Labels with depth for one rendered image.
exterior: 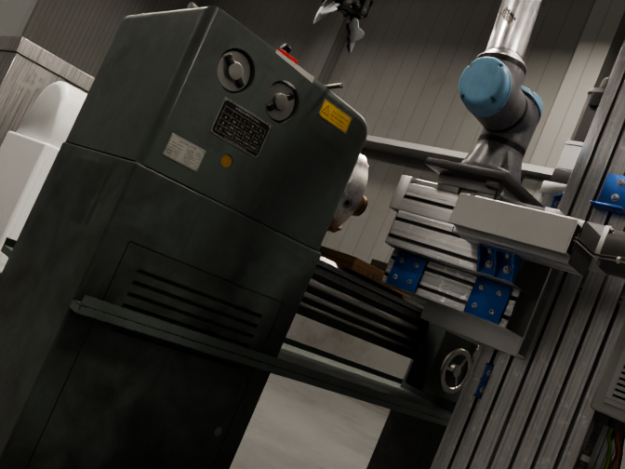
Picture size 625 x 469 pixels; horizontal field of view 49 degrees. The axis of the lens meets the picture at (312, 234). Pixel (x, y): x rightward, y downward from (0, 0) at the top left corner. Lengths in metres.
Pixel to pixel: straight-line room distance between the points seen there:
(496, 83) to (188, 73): 0.67
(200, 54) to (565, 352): 1.05
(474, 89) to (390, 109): 6.32
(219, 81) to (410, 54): 6.58
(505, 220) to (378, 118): 6.54
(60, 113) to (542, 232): 4.06
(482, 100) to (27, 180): 3.74
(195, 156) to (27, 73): 5.18
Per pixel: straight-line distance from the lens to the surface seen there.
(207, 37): 1.60
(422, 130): 7.48
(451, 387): 2.40
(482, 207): 1.45
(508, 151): 1.66
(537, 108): 1.72
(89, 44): 10.84
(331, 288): 2.05
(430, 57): 7.95
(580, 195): 1.73
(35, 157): 4.90
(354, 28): 2.02
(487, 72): 1.58
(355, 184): 2.04
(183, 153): 1.58
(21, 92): 6.70
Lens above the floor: 0.75
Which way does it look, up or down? 5 degrees up
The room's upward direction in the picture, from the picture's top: 23 degrees clockwise
